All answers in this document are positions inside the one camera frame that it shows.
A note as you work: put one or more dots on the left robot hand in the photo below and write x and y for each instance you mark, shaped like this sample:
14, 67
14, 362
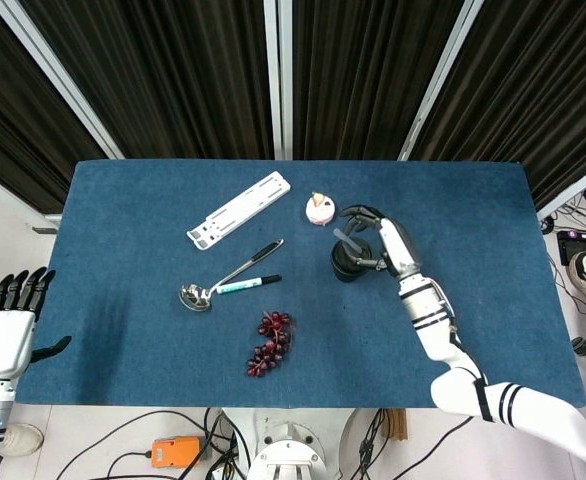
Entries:
3, 340

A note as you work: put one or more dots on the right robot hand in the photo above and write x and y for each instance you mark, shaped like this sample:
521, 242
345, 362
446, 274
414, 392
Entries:
390, 240

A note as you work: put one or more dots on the translucent grey straw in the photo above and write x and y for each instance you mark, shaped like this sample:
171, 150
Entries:
345, 241

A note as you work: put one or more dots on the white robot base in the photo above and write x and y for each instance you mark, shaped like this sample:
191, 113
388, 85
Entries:
288, 450

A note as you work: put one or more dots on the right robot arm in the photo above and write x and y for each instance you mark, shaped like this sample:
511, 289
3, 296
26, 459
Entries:
473, 360

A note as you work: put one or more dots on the black round container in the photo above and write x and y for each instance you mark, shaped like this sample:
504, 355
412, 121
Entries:
348, 267

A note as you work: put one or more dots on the pink toy cake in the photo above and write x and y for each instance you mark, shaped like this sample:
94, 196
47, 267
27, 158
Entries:
319, 210

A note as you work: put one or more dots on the beige shoe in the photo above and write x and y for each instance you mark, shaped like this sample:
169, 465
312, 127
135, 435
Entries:
23, 439

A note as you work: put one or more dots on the white marker black cap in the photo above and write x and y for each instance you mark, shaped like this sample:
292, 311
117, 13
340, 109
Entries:
248, 285

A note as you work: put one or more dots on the white folding laptop stand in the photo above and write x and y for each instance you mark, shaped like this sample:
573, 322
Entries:
239, 208

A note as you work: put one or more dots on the dark red grape bunch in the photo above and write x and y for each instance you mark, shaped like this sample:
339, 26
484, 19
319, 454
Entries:
270, 344

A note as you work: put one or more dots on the blue table cloth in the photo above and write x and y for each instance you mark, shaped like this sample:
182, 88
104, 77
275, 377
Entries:
173, 350

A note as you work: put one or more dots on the wooden block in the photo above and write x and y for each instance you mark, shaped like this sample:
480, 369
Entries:
399, 424

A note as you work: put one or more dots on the orange power box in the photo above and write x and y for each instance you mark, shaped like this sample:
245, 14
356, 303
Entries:
172, 452

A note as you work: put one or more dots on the white frame post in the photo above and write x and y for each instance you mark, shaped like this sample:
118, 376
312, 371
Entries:
440, 80
58, 80
278, 80

